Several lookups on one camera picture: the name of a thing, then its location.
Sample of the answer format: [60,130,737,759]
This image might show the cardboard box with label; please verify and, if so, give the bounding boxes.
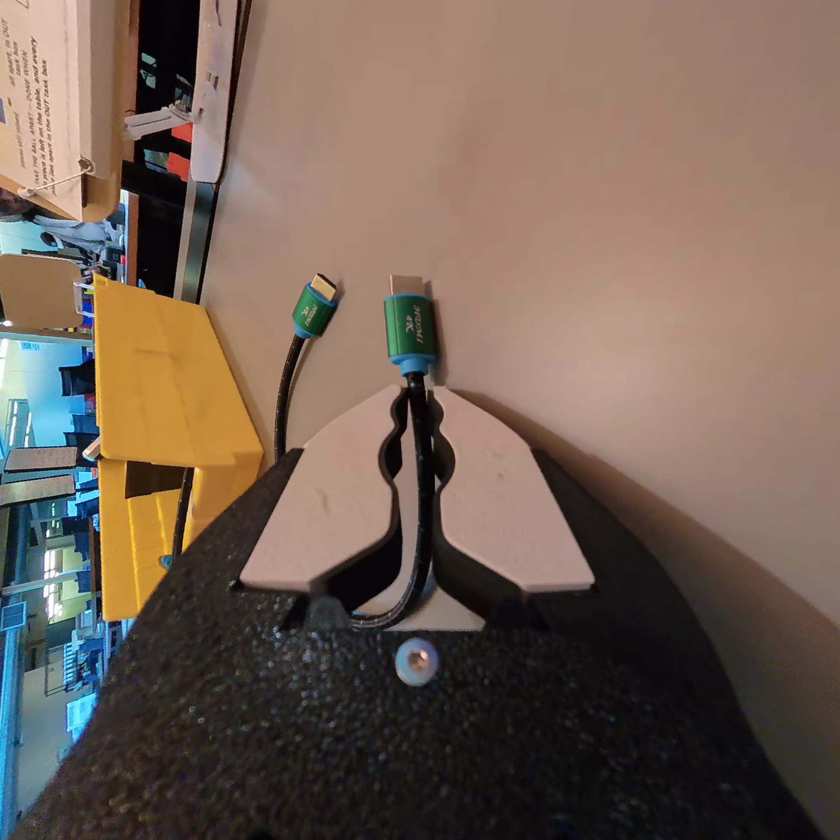
[0,0,127,224]

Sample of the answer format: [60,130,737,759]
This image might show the black hub cable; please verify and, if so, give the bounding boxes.
[172,465,196,563]

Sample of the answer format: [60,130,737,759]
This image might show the green plug braided cable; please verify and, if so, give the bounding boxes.
[274,272,439,632]

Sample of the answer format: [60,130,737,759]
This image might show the grey desk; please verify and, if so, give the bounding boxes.
[174,0,840,634]

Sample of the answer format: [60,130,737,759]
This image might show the yellow plastic box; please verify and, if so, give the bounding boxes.
[92,272,265,622]

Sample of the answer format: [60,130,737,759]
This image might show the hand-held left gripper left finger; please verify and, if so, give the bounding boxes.
[238,385,404,597]

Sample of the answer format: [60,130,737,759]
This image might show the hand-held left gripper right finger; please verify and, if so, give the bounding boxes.
[428,386,597,593]

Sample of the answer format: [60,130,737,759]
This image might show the tan rounded board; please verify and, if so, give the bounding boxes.
[0,255,85,329]

